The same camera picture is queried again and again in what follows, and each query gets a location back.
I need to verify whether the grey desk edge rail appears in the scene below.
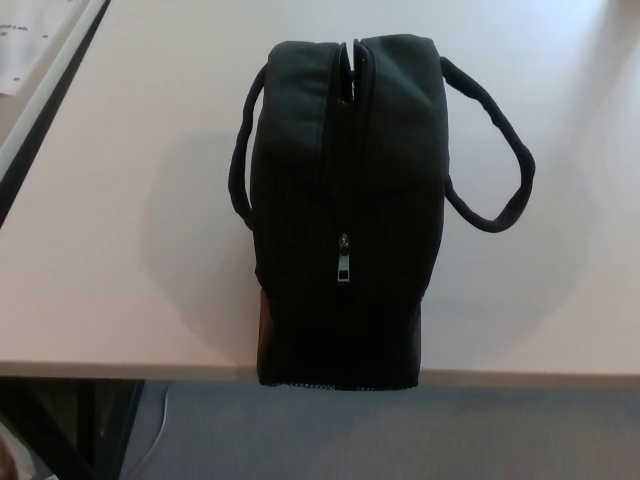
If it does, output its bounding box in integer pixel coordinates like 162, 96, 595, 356
0, 0, 126, 174

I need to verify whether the white printed paper sheet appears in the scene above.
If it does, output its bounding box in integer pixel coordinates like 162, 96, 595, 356
0, 0, 109, 97

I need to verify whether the black fabric lunch bag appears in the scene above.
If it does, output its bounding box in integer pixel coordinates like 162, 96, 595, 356
228, 33, 539, 393

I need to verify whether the black table leg frame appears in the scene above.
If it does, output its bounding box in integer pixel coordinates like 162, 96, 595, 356
0, 378, 147, 480

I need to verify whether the thin white floor cable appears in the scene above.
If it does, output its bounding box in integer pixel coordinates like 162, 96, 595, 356
143, 385, 170, 480

